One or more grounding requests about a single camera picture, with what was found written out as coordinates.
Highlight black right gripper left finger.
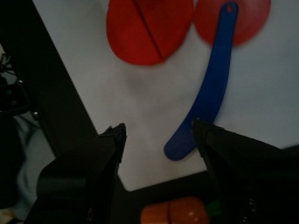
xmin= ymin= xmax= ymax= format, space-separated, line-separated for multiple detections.
xmin=25 ymin=122 xmax=127 ymax=224

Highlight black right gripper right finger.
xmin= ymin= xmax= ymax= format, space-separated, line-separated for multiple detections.
xmin=191 ymin=118 xmax=299 ymax=224

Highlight red dough half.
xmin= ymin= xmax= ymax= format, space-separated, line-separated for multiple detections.
xmin=106 ymin=0 xmax=165 ymax=67
xmin=135 ymin=0 xmax=195 ymax=63

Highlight small red dough disc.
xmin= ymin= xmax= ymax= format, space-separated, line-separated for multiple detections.
xmin=193 ymin=0 xmax=273 ymax=47

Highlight orange toy carrot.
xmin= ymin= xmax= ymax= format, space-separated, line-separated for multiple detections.
xmin=141 ymin=196 xmax=223 ymax=224

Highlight white cutting board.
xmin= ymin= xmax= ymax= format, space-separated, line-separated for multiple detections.
xmin=33 ymin=0 xmax=299 ymax=193

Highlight blue plastic toy knife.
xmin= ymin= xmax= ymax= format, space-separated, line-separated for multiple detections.
xmin=163 ymin=2 xmax=239 ymax=162

